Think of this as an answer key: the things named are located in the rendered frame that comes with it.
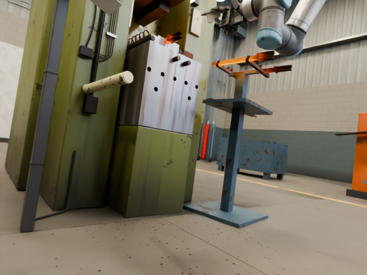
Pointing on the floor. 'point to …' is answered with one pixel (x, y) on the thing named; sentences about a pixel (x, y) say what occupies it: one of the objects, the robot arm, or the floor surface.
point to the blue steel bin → (257, 156)
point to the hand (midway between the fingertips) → (212, 21)
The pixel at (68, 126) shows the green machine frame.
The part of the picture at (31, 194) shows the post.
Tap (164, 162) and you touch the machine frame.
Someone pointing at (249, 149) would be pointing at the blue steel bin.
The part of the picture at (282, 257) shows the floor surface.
